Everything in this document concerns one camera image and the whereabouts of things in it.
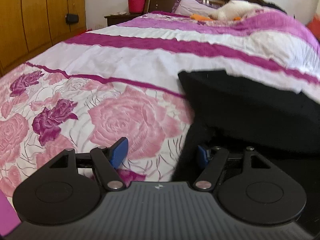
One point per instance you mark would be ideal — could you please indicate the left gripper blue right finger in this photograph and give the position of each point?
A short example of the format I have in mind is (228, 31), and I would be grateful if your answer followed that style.
(216, 155)

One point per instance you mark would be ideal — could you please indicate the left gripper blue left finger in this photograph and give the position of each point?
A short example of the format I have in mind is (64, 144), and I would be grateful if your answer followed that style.
(115, 154)

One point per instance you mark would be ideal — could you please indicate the black button cardigan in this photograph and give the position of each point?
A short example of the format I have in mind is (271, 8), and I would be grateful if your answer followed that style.
(236, 112)

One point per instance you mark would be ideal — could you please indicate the pink floral bed quilt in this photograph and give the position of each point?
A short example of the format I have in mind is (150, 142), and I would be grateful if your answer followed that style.
(122, 81)

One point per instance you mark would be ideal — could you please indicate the dark wooden nightstand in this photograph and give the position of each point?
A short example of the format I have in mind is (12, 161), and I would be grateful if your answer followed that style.
(118, 19)

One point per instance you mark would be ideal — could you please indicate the small black hanging pouch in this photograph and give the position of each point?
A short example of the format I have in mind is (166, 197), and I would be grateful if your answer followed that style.
(72, 18)

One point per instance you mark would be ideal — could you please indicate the orange cloth item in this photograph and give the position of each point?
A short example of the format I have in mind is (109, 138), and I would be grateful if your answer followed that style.
(203, 18)

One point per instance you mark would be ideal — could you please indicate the red plastic bucket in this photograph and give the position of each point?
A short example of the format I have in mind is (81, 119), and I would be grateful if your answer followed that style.
(136, 6)

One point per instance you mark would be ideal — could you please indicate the white plush toy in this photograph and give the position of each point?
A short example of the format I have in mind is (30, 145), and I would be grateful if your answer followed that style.
(233, 9)

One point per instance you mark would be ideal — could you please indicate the lilac pillow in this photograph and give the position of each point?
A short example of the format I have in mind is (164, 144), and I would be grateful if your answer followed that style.
(189, 7)

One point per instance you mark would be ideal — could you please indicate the wooden wardrobe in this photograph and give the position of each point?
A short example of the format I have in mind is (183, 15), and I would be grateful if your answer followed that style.
(29, 27)

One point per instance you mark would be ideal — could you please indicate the red pink curtain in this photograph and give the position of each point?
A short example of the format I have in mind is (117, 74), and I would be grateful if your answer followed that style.
(314, 26)

